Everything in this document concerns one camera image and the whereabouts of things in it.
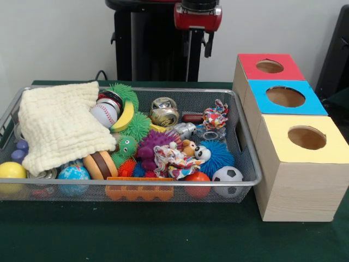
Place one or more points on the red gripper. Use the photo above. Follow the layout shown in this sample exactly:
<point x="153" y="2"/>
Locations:
<point x="197" y="20"/>

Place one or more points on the crushed drink can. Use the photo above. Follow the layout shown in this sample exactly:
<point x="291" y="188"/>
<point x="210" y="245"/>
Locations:
<point x="165" y="112"/>

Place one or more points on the green puffer ball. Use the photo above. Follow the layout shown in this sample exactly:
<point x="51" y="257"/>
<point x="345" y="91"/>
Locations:
<point x="128" y="91"/>

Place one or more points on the cream waffle cloth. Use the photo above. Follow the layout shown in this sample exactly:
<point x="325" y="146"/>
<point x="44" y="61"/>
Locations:
<point x="60" y="128"/>

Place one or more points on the wooden box with three holes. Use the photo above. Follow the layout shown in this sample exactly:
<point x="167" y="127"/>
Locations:
<point x="297" y="191"/>

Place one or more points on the crushed clear plastic bottle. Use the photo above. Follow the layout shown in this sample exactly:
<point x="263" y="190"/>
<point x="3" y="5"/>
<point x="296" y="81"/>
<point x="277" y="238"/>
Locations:
<point x="211" y="134"/>

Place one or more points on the purple spiky toy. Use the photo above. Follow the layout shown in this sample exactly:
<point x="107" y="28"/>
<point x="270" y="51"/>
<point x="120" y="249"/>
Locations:
<point x="155" y="142"/>

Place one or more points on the blue puffer ball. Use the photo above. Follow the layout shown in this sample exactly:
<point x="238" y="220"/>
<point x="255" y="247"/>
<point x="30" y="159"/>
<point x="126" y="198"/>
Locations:
<point x="216" y="158"/>

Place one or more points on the white baseball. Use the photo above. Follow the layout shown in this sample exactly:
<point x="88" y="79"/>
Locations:
<point x="103" y="115"/>

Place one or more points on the soccer ball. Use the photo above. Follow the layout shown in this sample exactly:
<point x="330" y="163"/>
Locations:
<point x="227" y="177"/>

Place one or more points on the black chair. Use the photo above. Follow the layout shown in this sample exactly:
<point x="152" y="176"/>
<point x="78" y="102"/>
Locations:
<point x="335" y="54"/>

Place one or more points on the dark green table cloth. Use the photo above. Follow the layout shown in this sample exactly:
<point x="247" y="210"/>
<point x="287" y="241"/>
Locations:
<point x="163" y="232"/>
<point x="340" y="101"/>

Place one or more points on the toy hamburger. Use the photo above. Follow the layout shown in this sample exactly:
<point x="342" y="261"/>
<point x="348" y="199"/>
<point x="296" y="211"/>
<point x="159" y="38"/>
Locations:
<point x="99" y="165"/>

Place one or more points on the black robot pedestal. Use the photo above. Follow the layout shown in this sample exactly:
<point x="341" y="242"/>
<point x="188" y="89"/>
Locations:
<point x="152" y="41"/>

